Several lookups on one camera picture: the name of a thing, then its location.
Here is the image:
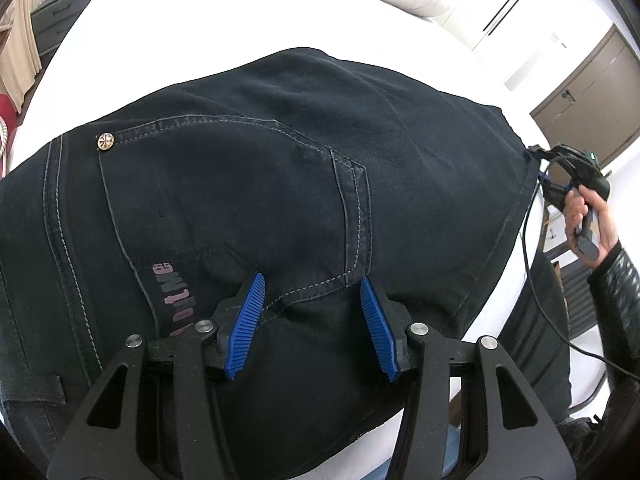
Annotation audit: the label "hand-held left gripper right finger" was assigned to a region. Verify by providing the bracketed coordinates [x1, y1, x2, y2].
[359, 277, 590, 480]

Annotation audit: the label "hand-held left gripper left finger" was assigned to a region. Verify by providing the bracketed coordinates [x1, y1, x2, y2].
[47, 272, 267, 480]

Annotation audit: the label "black denim pants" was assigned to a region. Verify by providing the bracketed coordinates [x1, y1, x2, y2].
[0, 46, 542, 480]

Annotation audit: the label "person's right forearm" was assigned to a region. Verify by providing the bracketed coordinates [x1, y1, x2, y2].
[586, 239, 640, 413]

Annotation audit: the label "person's right hand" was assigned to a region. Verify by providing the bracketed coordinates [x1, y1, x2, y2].
[564, 184, 622, 272]

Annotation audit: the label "brown cabinet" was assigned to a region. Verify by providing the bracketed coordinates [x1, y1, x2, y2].
[530, 25, 640, 167]

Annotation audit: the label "black slatted chair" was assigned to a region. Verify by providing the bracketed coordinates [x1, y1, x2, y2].
[547, 252, 603, 343]

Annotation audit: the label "white wardrobe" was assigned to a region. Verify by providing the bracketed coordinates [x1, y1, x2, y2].
[430, 0, 621, 91]

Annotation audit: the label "white bed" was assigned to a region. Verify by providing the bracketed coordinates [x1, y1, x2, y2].
[7, 0, 609, 480]

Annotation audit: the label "red cloth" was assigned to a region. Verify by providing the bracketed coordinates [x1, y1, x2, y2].
[0, 92, 22, 128]

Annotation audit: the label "beige curtain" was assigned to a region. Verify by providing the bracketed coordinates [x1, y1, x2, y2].
[0, 0, 47, 113]

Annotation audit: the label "grey drawer cabinet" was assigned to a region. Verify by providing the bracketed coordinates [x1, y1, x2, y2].
[30, 0, 99, 57]

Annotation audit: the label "black cable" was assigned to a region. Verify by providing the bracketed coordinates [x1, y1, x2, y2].
[521, 180, 621, 411]

